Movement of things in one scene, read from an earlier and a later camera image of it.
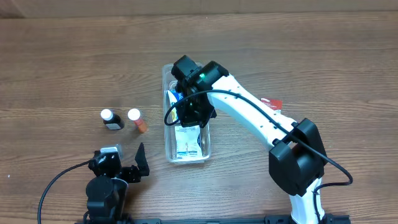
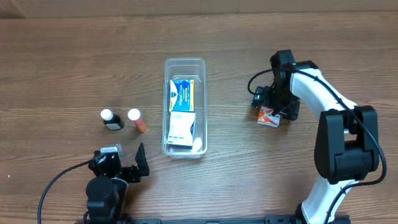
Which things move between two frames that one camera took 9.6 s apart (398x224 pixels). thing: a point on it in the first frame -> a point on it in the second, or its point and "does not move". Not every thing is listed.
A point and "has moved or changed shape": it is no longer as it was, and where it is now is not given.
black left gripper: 125,172 does not move
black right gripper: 195,115 -> 277,101
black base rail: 268,219 does not move
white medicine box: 186,144 has moved or changed shape
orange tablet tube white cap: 134,114 does not move
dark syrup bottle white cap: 112,121 does not move
